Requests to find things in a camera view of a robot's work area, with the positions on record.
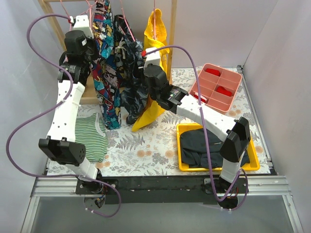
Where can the red white cloth lower compartment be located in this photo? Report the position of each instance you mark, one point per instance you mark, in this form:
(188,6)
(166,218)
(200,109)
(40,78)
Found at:
(201,98)

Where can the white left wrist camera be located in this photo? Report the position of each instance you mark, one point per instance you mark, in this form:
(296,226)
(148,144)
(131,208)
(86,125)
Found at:
(82,23)

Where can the pink hanger with dark shorts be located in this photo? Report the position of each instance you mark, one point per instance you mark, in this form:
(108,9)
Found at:
(126,22)

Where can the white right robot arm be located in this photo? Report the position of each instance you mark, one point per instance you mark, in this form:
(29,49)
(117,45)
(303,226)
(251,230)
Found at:
(235,134)

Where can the yellow plastic tray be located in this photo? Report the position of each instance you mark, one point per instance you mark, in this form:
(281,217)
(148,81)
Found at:
(253,164)

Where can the red cloth middle compartment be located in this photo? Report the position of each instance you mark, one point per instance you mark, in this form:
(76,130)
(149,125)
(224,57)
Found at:
(224,91)

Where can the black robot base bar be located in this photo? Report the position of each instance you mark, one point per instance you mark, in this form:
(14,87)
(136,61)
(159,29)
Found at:
(162,189)

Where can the pink wire hanger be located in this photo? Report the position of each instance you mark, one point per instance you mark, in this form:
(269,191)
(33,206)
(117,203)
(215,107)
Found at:
(90,10)
(65,9)

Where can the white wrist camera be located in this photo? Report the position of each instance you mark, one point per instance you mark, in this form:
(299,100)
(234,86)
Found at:
(151,56)
(82,23)

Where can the colourful comic print shorts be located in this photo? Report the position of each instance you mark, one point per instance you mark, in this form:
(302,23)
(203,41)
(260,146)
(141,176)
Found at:
(104,70)

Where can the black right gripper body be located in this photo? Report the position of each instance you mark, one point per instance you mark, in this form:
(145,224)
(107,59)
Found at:
(147,71)

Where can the floral table cloth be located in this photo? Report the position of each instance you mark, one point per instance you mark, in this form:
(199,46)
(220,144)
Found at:
(152,150)

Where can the red cloth upper compartment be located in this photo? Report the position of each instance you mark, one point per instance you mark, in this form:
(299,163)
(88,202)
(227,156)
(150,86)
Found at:
(213,71)

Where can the pink hanger with yellow shorts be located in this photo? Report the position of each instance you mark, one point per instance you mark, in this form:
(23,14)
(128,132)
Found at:
(154,19)

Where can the green striped shirt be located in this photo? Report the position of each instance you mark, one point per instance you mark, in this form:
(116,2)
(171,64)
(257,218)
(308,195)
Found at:
(90,131)

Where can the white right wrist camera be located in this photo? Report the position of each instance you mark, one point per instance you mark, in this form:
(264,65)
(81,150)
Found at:
(151,56)

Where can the dark leaf print shorts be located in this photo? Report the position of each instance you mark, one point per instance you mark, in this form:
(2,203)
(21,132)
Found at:
(129,63)

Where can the yellow shorts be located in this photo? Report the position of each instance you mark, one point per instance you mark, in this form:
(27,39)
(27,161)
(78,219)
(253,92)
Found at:
(152,109)

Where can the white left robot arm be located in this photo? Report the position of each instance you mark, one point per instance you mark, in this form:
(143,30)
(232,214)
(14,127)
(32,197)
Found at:
(60,143)

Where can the pink divided organiser box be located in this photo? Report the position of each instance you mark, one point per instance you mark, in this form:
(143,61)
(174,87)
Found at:
(208,84)

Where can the dark navy garment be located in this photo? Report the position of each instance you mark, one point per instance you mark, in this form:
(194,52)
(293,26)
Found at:
(193,149)

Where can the wooden clothes rack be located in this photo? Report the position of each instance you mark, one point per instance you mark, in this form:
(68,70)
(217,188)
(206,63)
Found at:
(89,95)

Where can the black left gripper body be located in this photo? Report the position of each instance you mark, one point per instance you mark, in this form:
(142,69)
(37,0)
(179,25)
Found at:
(91,51)

